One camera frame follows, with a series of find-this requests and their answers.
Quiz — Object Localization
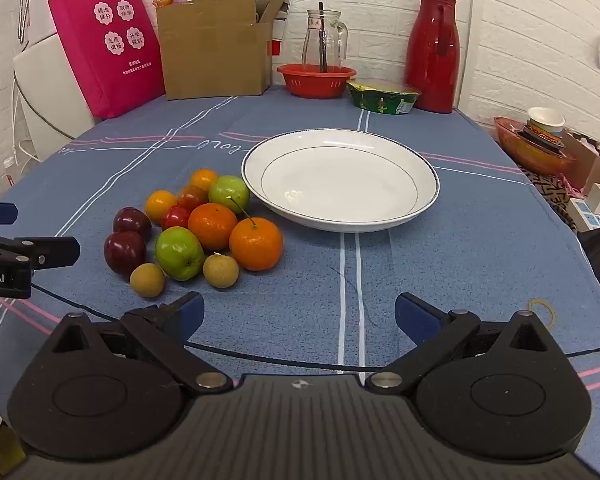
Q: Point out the small yellow-orange tangerine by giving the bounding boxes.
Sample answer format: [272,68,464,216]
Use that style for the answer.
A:
[144,190,179,225]

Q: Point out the white plate with blue rim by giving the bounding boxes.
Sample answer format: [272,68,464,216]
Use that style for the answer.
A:
[241,128,440,233]

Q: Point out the small orange tangerine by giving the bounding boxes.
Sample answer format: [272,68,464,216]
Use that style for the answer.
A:
[189,168,219,193]

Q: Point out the red thermos jug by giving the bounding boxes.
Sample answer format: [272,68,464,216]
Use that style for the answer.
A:
[404,0,462,114]

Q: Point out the orange mandarin with stem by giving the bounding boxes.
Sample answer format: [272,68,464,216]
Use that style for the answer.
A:
[229,197,284,272]

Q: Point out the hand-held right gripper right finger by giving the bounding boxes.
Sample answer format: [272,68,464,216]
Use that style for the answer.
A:
[365,292,561,395]

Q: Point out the orange plastic bowl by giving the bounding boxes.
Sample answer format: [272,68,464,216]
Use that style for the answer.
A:
[493,116,578,175]

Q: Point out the small cardboard box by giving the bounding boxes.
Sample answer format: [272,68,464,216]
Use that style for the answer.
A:
[562,130,600,201]

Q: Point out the blue striped tablecloth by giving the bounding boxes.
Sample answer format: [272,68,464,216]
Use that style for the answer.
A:
[0,82,600,463]

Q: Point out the pink tote bag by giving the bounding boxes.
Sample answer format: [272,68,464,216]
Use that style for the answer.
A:
[47,0,167,120]

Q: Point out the dark red plum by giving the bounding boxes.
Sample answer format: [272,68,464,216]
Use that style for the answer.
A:
[103,230,148,277]
[112,207,153,242]

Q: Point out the tan longan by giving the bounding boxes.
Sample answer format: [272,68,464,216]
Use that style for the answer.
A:
[202,253,240,289]
[129,263,167,298]

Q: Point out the yellow rubber band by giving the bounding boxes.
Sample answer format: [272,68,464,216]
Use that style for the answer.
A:
[528,298,557,331]

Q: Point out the patterned bowl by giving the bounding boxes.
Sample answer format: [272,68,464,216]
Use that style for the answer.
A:
[520,122,567,150]

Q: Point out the glass pitcher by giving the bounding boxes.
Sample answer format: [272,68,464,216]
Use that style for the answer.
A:
[301,8,349,73]

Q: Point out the white cable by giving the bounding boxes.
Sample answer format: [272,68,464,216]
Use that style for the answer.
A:
[11,77,42,162]

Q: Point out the red plastic basket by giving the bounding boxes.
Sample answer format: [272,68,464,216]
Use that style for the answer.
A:
[276,63,357,99]

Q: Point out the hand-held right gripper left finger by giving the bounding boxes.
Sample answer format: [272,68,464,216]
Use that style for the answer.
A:
[42,291,234,395]

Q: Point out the red cherry tomato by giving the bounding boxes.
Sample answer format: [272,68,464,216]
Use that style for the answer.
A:
[160,205,191,231]

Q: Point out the brown patterned cloth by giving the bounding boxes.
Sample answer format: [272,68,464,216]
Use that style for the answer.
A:
[522,167,581,231]

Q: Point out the thin black cable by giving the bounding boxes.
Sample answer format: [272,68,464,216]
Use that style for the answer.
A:
[30,283,600,374]

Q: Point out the green instant noodle bowl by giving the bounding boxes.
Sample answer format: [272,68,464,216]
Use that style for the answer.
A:
[346,79,422,115]

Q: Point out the green apple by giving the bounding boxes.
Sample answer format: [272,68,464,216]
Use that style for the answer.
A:
[208,175,250,216]
[154,226,207,282]

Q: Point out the dark utensil in pitcher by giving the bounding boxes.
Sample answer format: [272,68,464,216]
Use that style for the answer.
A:
[318,1,328,72]

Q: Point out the brown cardboard box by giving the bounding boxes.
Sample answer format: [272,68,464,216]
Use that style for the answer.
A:
[155,0,287,101]

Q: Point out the white appliance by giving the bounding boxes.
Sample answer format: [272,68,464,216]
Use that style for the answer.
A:
[12,0,98,161]

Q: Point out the red-green tomato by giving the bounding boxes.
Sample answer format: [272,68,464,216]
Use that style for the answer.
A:
[177,185,210,212]

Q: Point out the white power strip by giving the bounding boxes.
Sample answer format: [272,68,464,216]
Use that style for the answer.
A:
[566,197,600,233]

